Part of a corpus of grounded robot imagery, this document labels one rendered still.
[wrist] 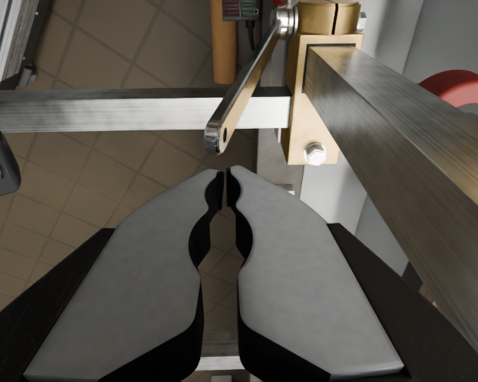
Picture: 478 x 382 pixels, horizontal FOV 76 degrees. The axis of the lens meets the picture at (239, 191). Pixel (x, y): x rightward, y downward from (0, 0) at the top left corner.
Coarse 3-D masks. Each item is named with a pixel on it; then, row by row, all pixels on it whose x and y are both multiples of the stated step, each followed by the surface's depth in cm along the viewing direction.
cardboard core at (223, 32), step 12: (216, 0) 89; (216, 12) 91; (216, 24) 93; (228, 24) 93; (216, 36) 95; (228, 36) 95; (216, 48) 97; (228, 48) 97; (216, 60) 99; (228, 60) 99; (216, 72) 102; (228, 72) 101
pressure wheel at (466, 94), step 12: (444, 72) 24; (456, 72) 24; (468, 72) 24; (420, 84) 25; (432, 84) 24; (444, 84) 23; (456, 84) 22; (468, 84) 22; (444, 96) 22; (456, 96) 22; (468, 96) 22; (468, 108) 23
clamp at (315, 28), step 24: (312, 0) 25; (336, 0) 25; (312, 24) 23; (336, 24) 23; (360, 24) 24; (288, 48) 28; (360, 48) 24; (288, 72) 28; (312, 120) 27; (288, 144) 29; (336, 144) 29
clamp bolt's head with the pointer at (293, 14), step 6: (276, 0) 31; (294, 6) 24; (294, 12) 24; (270, 18) 25; (294, 18) 24; (270, 24) 25; (294, 24) 24; (288, 30) 24; (294, 30) 24; (288, 36) 25; (294, 36) 25
